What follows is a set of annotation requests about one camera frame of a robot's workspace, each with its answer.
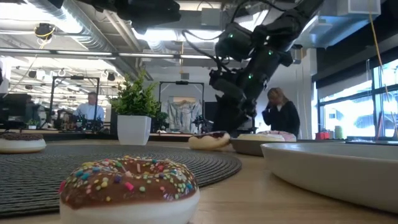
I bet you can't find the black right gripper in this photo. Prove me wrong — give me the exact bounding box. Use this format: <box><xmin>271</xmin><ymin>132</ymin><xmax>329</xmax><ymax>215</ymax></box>
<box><xmin>214</xmin><ymin>49</ymin><xmax>293</xmax><ymax>134</ymax></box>

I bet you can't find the tan donut with dark icing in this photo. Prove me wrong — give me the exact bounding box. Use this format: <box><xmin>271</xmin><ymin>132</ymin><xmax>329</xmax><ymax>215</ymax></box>
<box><xmin>188</xmin><ymin>131</ymin><xmax>231</xmax><ymax>151</ymax></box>

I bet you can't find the chocolate donut with coloured sprinkles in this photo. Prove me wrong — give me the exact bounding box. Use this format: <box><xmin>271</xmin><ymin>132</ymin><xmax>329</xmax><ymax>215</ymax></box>
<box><xmin>58</xmin><ymin>155</ymin><xmax>201</xmax><ymax>224</ymax></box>

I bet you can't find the plain chocolate iced donut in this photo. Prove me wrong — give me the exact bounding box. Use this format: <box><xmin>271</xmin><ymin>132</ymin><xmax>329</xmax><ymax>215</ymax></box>
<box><xmin>0</xmin><ymin>132</ymin><xmax>47</xmax><ymax>154</ymax></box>

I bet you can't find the grey shallow bowl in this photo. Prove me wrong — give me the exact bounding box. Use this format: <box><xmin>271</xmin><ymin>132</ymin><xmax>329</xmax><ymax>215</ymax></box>
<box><xmin>229</xmin><ymin>138</ymin><xmax>346</xmax><ymax>157</ymax></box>

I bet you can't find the person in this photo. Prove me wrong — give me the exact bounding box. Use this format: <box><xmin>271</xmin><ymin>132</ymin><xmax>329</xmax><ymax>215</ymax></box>
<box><xmin>73</xmin><ymin>91</ymin><xmax>106</xmax><ymax>122</ymax></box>
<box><xmin>262</xmin><ymin>86</ymin><xmax>301</xmax><ymax>138</ymax></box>
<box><xmin>24</xmin><ymin>95</ymin><xmax>41</xmax><ymax>125</ymax></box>

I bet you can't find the long linear ceiling light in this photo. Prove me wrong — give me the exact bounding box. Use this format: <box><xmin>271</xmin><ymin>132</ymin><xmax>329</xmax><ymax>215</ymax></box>
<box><xmin>0</xmin><ymin>48</ymin><xmax>218</xmax><ymax>60</ymax></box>

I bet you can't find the grey hanging shirt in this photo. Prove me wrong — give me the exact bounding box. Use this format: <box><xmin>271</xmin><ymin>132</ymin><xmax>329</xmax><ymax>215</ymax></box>
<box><xmin>161</xmin><ymin>96</ymin><xmax>203</xmax><ymax>134</ymax></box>

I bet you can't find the round grey woven placemat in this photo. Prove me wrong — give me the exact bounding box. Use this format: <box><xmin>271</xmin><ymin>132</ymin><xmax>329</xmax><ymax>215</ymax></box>
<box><xmin>0</xmin><ymin>143</ymin><xmax>243</xmax><ymax>218</ymax></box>

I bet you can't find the small dark background plant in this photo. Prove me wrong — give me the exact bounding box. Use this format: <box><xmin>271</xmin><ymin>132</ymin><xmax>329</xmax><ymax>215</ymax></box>
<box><xmin>154</xmin><ymin>111</ymin><xmax>170</xmax><ymax>131</ymax></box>

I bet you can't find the white shallow bowl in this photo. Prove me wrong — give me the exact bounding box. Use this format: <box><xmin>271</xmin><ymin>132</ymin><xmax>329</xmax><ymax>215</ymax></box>
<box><xmin>260</xmin><ymin>142</ymin><xmax>398</xmax><ymax>215</ymax></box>

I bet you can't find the green plant in white pot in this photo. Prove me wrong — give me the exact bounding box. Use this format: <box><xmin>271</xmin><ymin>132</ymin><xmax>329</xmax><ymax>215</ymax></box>
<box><xmin>110</xmin><ymin>70</ymin><xmax>161</xmax><ymax>146</ymax></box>

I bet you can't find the black computer monitor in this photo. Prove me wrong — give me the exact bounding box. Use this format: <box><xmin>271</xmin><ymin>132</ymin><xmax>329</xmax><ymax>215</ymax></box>
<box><xmin>0</xmin><ymin>93</ymin><xmax>32</xmax><ymax>122</ymax></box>

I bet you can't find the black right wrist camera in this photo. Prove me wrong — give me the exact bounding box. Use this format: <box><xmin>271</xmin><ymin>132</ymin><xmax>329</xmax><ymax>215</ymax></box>
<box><xmin>208</xmin><ymin>68</ymin><xmax>247</xmax><ymax>102</ymax></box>

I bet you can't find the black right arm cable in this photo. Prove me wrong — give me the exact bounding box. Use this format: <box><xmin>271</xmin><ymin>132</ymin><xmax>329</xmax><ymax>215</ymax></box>
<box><xmin>182</xmin><ymin>29</ymin><xmax>233</xmax><ymax>74</ymax></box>

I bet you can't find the black rig frame with shirt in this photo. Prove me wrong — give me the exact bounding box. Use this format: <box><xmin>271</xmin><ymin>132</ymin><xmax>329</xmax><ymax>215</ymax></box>
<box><xmin>159</xmin><ymin>80</ymin><xmax>205</xmax><ymax>133</ymax></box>

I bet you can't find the black aluminium table frame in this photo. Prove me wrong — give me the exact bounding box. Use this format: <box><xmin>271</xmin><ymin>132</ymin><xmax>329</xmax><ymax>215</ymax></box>
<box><xmin>0</xmin><ymin>130</ymin><xmax>218</xmax><ymax>144</ymax></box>

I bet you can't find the black background rig frame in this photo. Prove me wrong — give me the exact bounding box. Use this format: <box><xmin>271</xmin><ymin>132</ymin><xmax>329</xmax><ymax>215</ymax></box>
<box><xmin>48</xmin><ymin>75</ymin><xmax>100</xmax><ymax>128</ymax></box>

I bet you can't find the black ceiling device yellow cord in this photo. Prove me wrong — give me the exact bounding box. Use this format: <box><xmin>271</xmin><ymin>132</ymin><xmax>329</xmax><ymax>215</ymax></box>
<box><xmin>34</xmin><ymin>23</ymin><xmax>56</xmax><ymax>40</ymax></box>

